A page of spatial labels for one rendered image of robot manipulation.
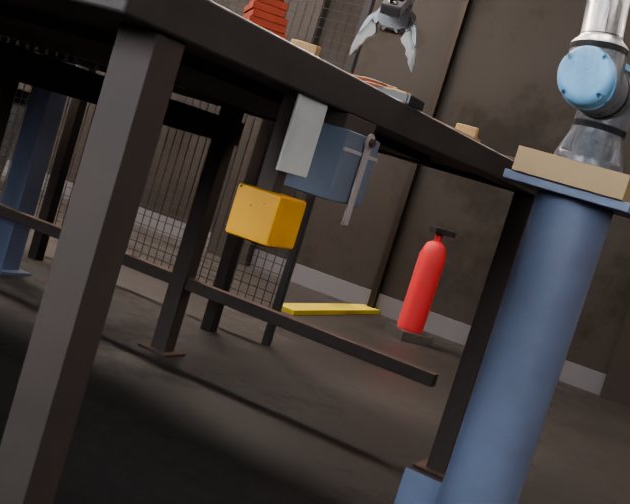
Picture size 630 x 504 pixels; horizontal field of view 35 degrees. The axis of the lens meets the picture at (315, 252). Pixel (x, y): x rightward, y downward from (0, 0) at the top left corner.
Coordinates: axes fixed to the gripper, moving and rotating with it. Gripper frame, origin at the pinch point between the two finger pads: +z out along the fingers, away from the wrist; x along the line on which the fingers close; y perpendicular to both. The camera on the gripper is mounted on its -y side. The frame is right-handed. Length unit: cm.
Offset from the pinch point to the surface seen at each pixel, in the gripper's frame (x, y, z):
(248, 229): -7, -82, 38
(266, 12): 53, 62, -13
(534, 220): -44, -6, 24
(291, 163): -9, -77, 27
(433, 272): 10, 304, 63
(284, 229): -12, -79, 37
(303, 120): -9, -78, 20
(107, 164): 1, -116, 33
